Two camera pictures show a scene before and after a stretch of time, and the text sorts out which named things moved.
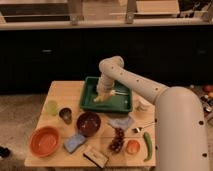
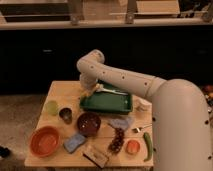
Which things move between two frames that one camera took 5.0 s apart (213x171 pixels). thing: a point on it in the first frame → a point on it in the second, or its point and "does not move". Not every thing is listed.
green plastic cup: (52, 108) does not move
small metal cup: (66, 114) does not move
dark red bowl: (88, 123) does not move
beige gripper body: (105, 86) → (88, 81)
